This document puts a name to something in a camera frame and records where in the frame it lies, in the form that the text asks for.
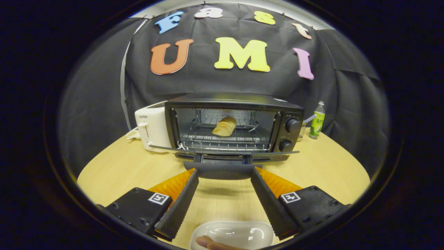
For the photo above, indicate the yellow bread roll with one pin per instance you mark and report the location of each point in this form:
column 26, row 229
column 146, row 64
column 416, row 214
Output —
column 224, row 126

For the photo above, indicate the striped straw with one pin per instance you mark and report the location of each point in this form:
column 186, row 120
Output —
column 310, row 118

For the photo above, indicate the black toaster oven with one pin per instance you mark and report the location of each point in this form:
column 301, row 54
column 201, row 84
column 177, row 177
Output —
column 229, row 100

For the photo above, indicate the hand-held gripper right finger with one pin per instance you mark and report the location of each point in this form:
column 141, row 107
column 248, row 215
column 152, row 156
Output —
column 270, row 205

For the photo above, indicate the white plate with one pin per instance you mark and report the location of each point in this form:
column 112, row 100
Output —
column 239, row 234

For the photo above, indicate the green drink bottle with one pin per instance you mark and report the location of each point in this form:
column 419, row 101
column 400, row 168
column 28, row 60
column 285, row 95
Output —
column 317, row 123

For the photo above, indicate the white pop-up toaster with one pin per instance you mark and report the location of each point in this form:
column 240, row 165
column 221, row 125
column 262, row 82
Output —
column 152, row 128

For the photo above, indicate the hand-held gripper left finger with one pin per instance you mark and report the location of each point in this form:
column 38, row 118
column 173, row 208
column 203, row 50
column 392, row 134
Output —
column 178, row 206

